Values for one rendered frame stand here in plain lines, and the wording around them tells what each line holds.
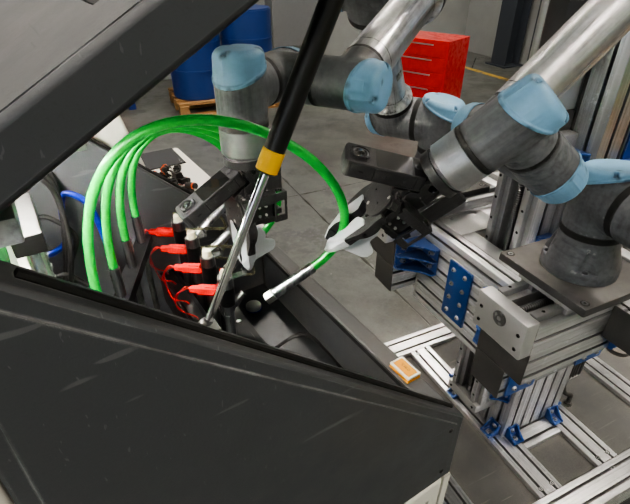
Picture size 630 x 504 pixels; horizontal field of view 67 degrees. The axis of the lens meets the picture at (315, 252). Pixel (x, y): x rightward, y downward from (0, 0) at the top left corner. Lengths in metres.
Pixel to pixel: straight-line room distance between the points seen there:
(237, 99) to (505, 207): 0.84
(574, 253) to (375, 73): 0.57
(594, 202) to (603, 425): 1.15
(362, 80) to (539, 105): 0.24
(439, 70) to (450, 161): 4.33
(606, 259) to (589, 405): 1.05
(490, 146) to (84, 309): 0.47
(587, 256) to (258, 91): 0.71
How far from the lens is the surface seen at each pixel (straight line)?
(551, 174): 0.68
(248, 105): 0.70
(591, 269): 1.09
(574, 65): 0.82
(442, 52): 4.91
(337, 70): 0.73
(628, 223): 0.98
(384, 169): 0.63
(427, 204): 0.69
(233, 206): 0.78
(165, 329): 0.40
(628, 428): 2.06
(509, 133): 0.62
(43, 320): 0.37
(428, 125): 1.34
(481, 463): 1.76
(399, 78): 1.28
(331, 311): 1.03
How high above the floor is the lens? 1.61
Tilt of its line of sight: 33 degrees down
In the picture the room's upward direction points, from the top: straight up
